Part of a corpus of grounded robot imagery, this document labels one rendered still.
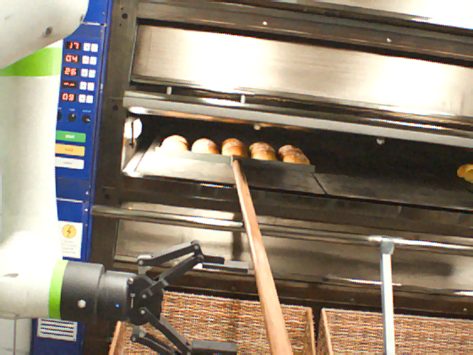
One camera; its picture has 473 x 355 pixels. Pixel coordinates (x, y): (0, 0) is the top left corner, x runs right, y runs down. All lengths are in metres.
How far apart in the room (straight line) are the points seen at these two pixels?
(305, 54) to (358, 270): 0.65
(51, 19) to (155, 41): 1.11
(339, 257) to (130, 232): 0.62
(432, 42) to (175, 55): 0.74
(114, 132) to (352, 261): 0.80
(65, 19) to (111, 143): 1.14
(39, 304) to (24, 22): 0.41
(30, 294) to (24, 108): 0.29
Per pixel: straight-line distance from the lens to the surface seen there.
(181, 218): 1.73
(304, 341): 2.18
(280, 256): 2.14
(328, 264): 2.16
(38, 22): 0.97
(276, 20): 2.06
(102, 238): 2.16
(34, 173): 1.18
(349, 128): 1.94
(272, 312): 1.12
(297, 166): 2.50
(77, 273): 1.09
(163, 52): 2.06
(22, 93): 1.15
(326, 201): 2.12
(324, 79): 2.07
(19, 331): 2.31
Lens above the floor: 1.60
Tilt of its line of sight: 11 degrees down
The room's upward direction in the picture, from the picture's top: 7 degrees clockwise
